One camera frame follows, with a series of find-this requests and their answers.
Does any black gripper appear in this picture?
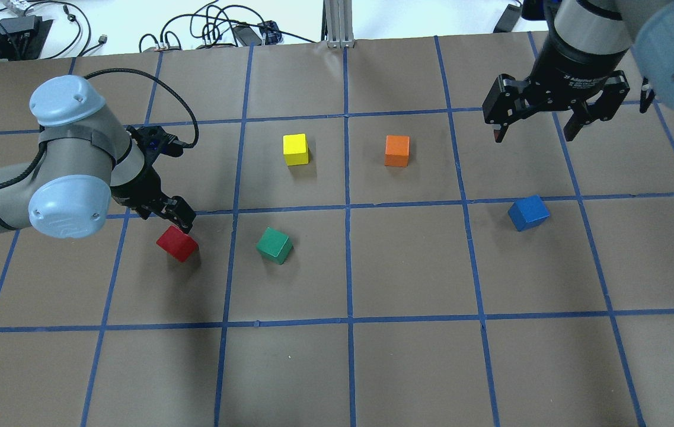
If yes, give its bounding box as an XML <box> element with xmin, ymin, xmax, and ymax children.
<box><xmin>113</xmin><ymin>168</ymin><xmax>196</xmax><ymax>234</ymax></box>
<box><xmin>481</xmin><ymin>64</ymin><xmax>630</xmax><ymax>144</ymax></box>

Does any red wooden block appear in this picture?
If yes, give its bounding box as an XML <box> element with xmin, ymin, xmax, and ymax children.
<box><xmin>156</xmin><ymin>226</ymin><xmax>199</xmax><ymax>263</ymax></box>

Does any green wooden block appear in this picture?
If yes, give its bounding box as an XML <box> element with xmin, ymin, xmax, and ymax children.
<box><xmin>255</xmin><ymin>227</ymin><xmax>293</xmax><ymax>265</ymax></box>

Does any blue wooden block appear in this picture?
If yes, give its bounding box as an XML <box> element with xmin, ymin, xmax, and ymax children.
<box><xmin>507</xmin><ymin>195</ymin><xmax>551</xmax><ymax>232</ymax></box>

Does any yellow wooden block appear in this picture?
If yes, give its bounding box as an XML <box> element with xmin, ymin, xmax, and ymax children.
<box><xmin>282</xmin><ymin>133</ymin><xmax>309</xmax><ymax>167</ymax></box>

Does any orange wooden block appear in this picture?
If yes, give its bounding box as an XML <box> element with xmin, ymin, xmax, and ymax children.
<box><xmin>384</xmin><ymin>135</ymin><xmax>410</xmax><ymax>167</ymax></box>

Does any black power adapter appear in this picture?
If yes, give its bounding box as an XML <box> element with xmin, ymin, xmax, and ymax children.
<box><xmin>492</xmin><ymin>4</ymin><xmax>523</xmax><ymax>33</ymax></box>

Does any brown grid paper mat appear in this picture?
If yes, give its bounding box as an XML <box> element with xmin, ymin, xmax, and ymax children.
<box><xmin>0</xmin><ymin>33</ymin><xmax>674</xmax><ymax>426</ymax></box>

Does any aluminium frame post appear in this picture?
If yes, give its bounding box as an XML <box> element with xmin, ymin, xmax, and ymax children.
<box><xmin>321</xmin><ymin>1</ymin><xmax>355</xmax><ymax>49</ymax></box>

